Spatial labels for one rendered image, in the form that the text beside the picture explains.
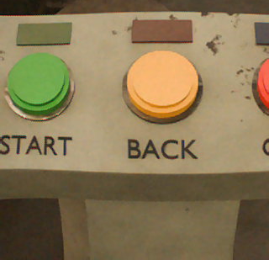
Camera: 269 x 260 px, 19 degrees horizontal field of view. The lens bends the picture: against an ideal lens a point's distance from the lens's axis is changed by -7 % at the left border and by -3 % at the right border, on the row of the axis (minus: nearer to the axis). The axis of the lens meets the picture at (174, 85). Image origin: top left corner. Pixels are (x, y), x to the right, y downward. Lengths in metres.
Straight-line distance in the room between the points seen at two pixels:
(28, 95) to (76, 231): 0.32
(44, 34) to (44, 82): 0.04
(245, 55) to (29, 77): 0.13
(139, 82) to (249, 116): 0.07
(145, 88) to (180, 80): 0.02
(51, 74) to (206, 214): 0.13
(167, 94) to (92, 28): 0.07
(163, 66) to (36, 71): 0.08
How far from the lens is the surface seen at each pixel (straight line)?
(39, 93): 0.49
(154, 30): 0.51
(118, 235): 0.55
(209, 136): 0.48
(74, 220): 0.78
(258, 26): 0.52
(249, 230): 1.19
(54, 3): 1.49
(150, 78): 0.49
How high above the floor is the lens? 0.93
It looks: 41 degrees down
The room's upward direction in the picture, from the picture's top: 2 degrees clockwise
